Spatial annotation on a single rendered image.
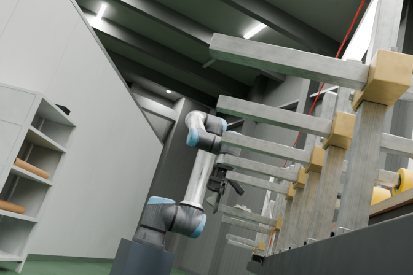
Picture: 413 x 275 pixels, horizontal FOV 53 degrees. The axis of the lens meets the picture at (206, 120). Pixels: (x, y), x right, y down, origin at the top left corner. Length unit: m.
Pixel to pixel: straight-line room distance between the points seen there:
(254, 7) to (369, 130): 9.08
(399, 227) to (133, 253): 2.00
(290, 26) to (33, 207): 7.27
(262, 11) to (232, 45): 9.13
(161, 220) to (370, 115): 1.80
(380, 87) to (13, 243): 4.29
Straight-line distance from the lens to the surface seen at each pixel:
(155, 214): 2.34
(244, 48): 0.65
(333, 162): 0.90
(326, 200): 0.88
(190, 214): 2.37
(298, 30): 10.17
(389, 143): 0.90
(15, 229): 4.67
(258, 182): 1.60
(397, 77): 0.63
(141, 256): 2.28
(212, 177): 1.84
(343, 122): 0.85
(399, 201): 1.09
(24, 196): 4.69
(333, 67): 0.65
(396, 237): 0.33
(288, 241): 1.37
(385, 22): 0.76
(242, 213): 1.83
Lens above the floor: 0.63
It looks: 18 degrees up
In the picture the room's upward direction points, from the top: 17 degrees clockwise
